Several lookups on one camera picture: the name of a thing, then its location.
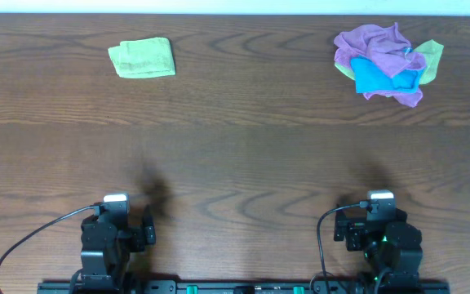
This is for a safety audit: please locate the purple microfiber cloth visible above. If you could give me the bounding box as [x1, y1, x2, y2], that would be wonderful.
[334, 24, 423, 108]

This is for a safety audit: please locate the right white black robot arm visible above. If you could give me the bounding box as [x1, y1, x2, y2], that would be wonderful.
[334, 203, 423, 294]

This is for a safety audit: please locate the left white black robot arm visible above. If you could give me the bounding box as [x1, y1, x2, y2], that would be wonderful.
[69, 201, 156, 293]

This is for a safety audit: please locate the blue cloth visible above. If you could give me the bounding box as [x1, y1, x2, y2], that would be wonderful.
[349, 47, 427, 93]

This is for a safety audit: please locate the folded green cloth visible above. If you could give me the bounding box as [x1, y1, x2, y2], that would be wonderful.
[108, 37, 176, 78]

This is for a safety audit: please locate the green cloth in pile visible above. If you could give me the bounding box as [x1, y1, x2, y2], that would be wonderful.
[334, 38, 445, 86]

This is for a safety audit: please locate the right black cable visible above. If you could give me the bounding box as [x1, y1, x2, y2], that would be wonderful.
[308, 201, 369, 294]

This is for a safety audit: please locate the black cable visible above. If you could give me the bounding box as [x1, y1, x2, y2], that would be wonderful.
[0, 205, 97, 294]
[308, 201, 369, 294]

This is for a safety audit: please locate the left black cable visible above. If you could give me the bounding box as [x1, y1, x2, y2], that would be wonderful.
[0, 205, 97, 294]

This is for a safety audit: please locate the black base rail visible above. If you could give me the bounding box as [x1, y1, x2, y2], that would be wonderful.
[36, 280, 451, 294]

